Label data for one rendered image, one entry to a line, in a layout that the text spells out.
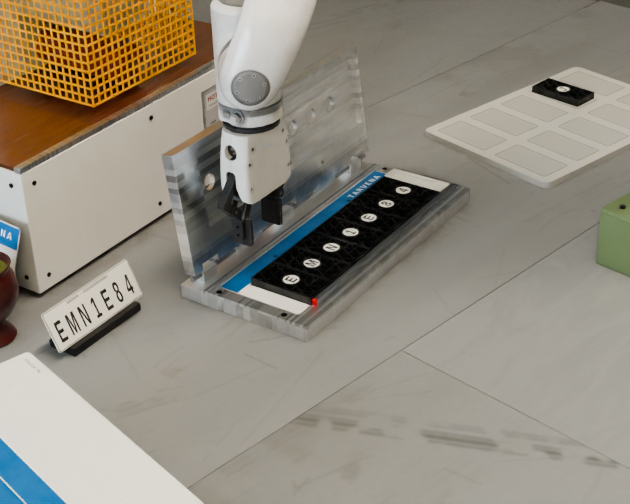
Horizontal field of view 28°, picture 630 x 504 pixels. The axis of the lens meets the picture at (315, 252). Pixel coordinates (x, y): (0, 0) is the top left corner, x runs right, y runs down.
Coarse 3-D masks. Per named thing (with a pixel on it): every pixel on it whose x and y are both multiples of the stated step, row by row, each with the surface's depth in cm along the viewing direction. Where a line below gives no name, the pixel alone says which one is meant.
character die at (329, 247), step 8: (312, 232) 178; (304, 240) 177; (312, 240) 176; (320, 240) 176; (328, 240) 176; (336, 240) 176; (304, 248) 174; (312, 248) 174; (320, 248) 174; (328, 248) 174; (336, 248) 174; (344, 248) 174; (352, 248) 174; (360, 248) 174; (368, 248) 173; (328, 256) 172; (336, 256) 173; (344, 256) 172; (352, 256) 172; (360, 256) 172; (352, 264) 170
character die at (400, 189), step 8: (384, 176) 192; (376, 184) 190; (384, 184) 190; (392, 184) 190; (400, 184) 190; (408, 184) 190; (384, 192) 188; (392, 192) 188; (400, 192) 187; (408, 192) 187; (416, 192) 187; (424, 192) 187; (432, 192) 188; (408, 200) 185; (416, 200) 185; (424, 200) 185
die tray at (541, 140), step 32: (512, 96) 222; (544, 96) 222; (608, 96) 221; (448, 128) 211; (480, 128) 211; (512, 128) 211; (544, 128) 210; (576, 128) 210; (608, 128) 210; (480, 160) 203; (512, 160) 200; (544, 160) 200; (576, 160) 200
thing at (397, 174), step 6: (390, 174) 192; (396, 174) 193; (402, 174) 193; (408, 174) 192; (414, 174) 192; (402, 180) 191; (408, 180) 190; (414, 180) 191; (420, 180) 191; (426, 180) 191; (432, 180) 190; (438, 180) 190; (426, 186) 189; (432, 186) 189; (438, 186) 189; (444, 186) 188
